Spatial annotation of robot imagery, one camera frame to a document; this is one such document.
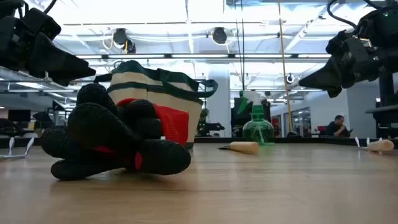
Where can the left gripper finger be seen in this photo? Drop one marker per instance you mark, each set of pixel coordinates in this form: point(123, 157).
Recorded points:
point(56, 79)
point(59, 60)

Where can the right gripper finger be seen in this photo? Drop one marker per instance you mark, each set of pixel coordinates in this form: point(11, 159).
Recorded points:
point(326, 76)
point(335, 91)

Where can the black red knit garden glove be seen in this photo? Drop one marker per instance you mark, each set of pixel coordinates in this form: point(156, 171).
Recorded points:
point(102, 130)
point(174, 124)

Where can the green plastic spray bottle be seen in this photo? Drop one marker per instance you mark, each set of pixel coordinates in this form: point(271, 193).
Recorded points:
point(258, 129)

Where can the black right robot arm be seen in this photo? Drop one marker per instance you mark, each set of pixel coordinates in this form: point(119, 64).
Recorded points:
point(382, 25)

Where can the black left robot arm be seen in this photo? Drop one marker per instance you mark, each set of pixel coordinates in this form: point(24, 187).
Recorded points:
point(9, 7)

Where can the cream green canvas garden bag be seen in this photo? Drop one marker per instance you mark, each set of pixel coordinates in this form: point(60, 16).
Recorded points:
point(133, 78)

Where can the seated person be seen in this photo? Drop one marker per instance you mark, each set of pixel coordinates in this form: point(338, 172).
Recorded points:
point(337, 127)

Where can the red office chair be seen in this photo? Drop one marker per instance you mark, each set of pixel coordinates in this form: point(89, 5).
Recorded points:
point(321, 129)

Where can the black desktop monitor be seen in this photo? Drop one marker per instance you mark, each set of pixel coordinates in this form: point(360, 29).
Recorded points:
point(386, 93)

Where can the small black background monitor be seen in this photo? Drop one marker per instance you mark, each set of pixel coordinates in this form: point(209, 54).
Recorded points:
point(18, 115)

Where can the black office desk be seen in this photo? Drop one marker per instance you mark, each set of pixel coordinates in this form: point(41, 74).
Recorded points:
point(385, 111)

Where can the black screen on stand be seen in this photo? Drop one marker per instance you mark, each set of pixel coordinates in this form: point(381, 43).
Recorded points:
point(234, 118)

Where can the white building column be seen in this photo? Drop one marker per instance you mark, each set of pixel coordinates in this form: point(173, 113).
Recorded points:
point(219, 102)

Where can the background potted plant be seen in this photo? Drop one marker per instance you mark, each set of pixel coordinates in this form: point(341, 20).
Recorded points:
point(204, 115)

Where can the long ceiling light bar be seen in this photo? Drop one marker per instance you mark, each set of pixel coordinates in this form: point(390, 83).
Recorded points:
point(199, 56)

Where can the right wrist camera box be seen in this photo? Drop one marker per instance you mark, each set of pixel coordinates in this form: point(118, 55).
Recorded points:
point(337, 43)

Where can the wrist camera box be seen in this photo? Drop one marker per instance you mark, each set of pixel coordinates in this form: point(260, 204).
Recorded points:
point(40, 23)
point(337, 43)

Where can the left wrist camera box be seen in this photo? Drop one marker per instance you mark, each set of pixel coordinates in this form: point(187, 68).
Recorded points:
point(40, 23)

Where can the black aluminium table frame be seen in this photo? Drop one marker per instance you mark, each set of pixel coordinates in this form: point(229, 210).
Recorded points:
point(311, 140)

